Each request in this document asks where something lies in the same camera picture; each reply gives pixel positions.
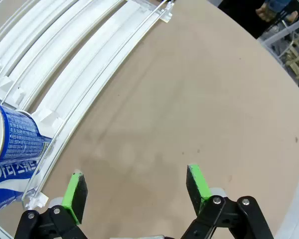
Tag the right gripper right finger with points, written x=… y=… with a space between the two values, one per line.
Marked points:
x=196 y=189

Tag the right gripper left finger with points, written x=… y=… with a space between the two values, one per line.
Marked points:
x=74 y=196

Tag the person's left forearm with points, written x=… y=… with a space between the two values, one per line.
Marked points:
x=276 y=3

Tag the person in denim jacket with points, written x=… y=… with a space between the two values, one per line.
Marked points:
x=239 y=15

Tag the person's left hand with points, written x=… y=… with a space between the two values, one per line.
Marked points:
x=265 y=13

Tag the white can dispenser rack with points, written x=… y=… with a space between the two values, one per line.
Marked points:
x=64 y=62

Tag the wooden pallet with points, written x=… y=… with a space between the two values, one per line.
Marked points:
x=295 y=57

